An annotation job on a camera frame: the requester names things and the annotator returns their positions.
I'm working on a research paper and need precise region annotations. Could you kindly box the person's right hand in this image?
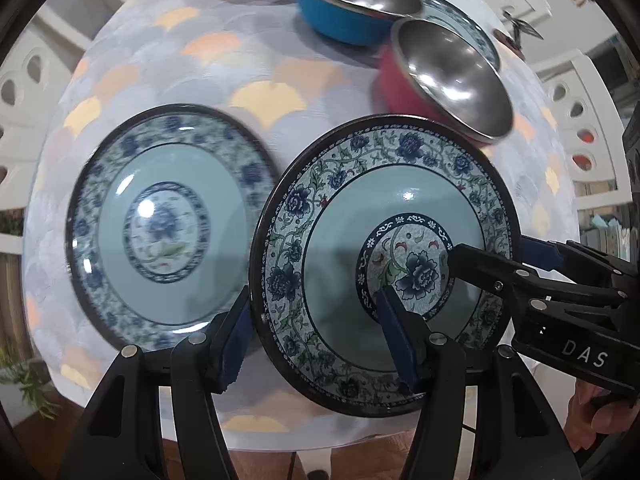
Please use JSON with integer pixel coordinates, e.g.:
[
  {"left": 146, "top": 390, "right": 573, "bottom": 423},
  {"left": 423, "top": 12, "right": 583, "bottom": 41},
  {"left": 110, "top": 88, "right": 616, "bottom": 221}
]
[{"left": 565, "top": 377, "right": 632, "bottom": 453}]

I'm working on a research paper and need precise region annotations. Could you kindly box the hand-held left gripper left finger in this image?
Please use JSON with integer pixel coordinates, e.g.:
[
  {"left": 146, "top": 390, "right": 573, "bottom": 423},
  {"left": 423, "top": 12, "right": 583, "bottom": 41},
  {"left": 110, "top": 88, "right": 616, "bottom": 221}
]
[{"left": 57, "top": 285, "right": 251, "bottom": 480}]

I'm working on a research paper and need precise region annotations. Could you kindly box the small dark round ornament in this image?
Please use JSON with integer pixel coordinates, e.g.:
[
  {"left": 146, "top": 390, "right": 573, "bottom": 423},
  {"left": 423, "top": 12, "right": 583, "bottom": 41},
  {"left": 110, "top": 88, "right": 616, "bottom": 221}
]
[{"left": 492, "top": 10, "right": 543, "bottom": 61}]

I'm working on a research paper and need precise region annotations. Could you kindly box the blue floral ceramic plate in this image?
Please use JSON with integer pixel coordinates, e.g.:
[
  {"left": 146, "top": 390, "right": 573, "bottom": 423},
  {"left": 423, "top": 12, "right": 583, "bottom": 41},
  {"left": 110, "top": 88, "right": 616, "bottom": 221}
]
[
  {"left": 417, "top": 0, "right": 502, "bottom": 75},
  {"left": 248, "top": 114, "right": 521, "bottom": 418},
  {"left": 65, "top": 103, "right": 281, "bottom": 356}
]

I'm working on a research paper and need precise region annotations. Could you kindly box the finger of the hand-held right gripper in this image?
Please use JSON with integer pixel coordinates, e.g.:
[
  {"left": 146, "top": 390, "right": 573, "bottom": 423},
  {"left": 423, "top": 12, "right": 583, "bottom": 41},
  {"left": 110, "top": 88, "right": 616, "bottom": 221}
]
[
  {"left": 446, "top": 242, "right": 627, "bottom": 333},
  {"left": 520, "top": 236, "right": 638, "bottom": 288}
]

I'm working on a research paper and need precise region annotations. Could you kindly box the red steel bowl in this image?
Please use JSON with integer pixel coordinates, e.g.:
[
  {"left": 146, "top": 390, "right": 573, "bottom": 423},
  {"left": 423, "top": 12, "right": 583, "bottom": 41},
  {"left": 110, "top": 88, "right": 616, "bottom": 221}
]
[{"left": 377, "top": 17, "right": 516, "bottom": 147}]

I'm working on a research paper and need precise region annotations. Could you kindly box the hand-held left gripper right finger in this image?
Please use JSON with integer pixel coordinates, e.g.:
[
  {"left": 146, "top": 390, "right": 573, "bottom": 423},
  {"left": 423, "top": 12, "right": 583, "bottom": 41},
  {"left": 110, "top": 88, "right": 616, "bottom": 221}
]
[{"left": 375, "top": 287, "right": 576, "bottom": 480}]

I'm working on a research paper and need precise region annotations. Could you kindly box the green potted plant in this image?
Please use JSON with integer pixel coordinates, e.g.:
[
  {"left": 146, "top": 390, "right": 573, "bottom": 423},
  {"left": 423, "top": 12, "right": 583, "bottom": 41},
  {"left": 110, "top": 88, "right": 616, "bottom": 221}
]
[{"left": 0, "top": 347, "right": 58, "bottom": 421}]

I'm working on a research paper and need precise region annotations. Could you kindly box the blue steel bowl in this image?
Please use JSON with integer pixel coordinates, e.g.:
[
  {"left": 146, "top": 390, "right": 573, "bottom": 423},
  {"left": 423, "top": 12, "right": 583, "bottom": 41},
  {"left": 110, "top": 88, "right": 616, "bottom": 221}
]
[{"left": 295, "top": 0, "right": 426, "bottom": 47}]

